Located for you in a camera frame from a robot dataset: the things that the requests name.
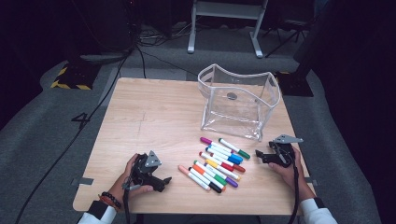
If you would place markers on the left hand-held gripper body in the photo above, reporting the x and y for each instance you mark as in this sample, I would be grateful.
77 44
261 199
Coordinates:
152 160

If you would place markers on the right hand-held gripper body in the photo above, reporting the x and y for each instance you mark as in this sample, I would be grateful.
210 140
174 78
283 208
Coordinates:
285 155

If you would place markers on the pink cap marker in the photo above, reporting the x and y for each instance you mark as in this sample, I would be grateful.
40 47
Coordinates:
183 170

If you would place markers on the light blue cap marker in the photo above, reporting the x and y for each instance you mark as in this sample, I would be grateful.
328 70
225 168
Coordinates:
237 156

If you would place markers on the brown red cap marker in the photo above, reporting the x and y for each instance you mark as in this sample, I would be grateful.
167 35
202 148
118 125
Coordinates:
239 169

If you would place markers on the dark blue cap marker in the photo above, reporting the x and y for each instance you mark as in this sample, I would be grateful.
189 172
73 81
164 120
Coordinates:
234 160

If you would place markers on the orange cap marker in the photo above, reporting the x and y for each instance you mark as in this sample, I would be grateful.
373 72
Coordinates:
198 169

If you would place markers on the purple cap marker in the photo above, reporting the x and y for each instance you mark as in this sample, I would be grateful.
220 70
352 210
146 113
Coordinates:
232 182

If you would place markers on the yellow cap marker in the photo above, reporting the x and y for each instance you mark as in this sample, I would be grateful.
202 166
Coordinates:
212 163

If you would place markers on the black cap marker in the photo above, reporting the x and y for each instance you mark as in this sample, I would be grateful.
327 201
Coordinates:
215 188

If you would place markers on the clear plastic pouch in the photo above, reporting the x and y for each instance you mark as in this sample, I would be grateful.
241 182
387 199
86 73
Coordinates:
239 109

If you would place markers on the magenta cap marker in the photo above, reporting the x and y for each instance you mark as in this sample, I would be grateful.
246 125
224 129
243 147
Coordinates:
205 140

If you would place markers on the person's right hand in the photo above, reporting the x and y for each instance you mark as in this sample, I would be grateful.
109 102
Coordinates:
295 177

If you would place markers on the person's left hand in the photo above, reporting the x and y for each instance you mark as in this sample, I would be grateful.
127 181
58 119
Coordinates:
121 186

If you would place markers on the grey tape piece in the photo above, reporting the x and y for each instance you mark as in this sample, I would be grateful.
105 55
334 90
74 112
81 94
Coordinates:
313 182
84 181

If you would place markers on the black stand base striped edge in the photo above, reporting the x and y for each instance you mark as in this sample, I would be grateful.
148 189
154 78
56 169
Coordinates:
295 85

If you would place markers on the yellow black striped mat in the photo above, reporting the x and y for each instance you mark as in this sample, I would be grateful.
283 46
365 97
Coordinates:
74 76

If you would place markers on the white metal stand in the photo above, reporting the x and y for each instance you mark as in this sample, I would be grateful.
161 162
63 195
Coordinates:
192 34

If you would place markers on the black tripod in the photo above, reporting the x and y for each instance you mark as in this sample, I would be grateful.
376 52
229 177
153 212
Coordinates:
295 23

